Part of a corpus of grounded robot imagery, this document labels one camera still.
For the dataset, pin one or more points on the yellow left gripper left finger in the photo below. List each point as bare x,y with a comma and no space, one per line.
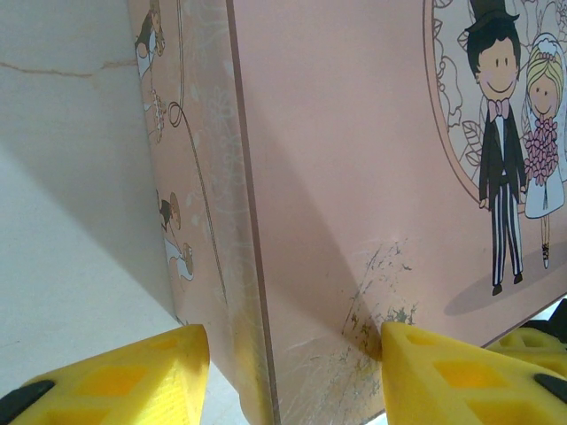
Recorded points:
133,389

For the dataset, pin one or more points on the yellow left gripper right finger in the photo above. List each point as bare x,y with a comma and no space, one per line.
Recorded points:
443,389

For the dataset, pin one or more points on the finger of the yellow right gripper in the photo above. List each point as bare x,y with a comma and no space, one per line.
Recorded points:
545,350

